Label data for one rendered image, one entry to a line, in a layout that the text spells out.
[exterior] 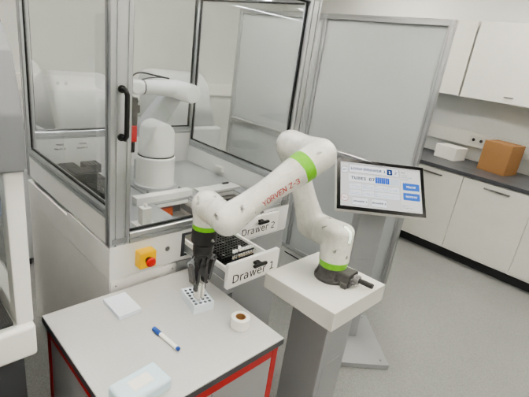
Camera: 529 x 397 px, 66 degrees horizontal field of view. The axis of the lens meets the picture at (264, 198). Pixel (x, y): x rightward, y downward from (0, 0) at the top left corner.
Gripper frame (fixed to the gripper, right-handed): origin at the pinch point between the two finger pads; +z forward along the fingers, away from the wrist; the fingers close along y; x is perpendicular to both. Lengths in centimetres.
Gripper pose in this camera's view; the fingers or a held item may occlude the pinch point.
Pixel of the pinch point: (199, 290)
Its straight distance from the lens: 158.9
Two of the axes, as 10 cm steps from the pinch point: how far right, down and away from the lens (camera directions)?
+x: 7.1, 3.3, -6.3
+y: -7.0, 1.5, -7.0
